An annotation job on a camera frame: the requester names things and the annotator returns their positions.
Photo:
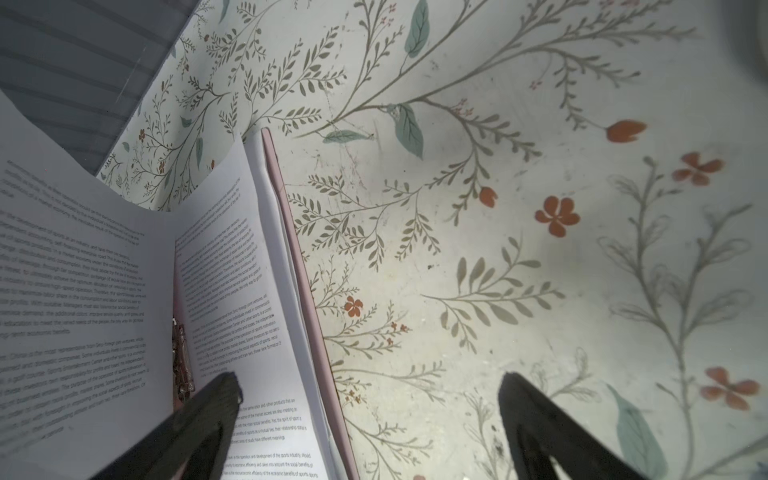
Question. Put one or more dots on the silver folder clip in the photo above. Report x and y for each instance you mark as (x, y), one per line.
(183, 378)

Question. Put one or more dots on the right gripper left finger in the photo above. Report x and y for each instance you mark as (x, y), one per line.
(192, 443)

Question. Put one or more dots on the printed paper sheet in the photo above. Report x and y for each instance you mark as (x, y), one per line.
(86, 306)
(240, 300)
(299, 309)

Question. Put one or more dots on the pink file folder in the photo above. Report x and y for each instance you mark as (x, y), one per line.
(306, 312)

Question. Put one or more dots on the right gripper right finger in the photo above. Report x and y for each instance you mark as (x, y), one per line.
(540, 434)

